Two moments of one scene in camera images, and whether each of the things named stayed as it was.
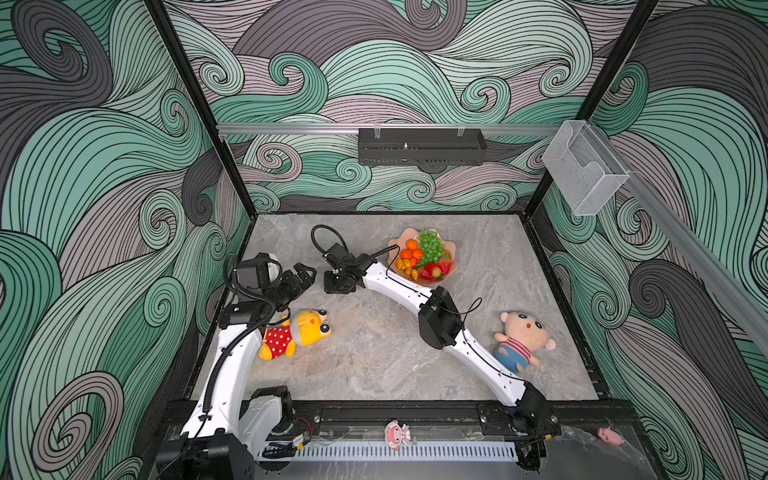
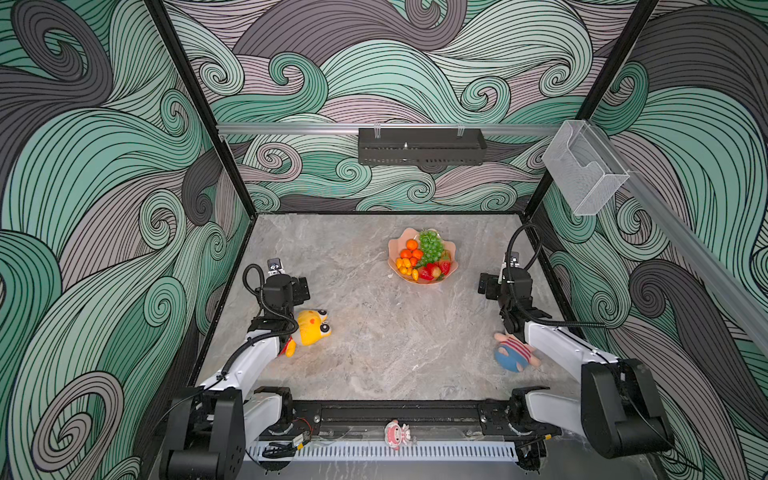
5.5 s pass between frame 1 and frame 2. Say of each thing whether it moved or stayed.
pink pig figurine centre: stayed
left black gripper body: moved
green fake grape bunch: stayed
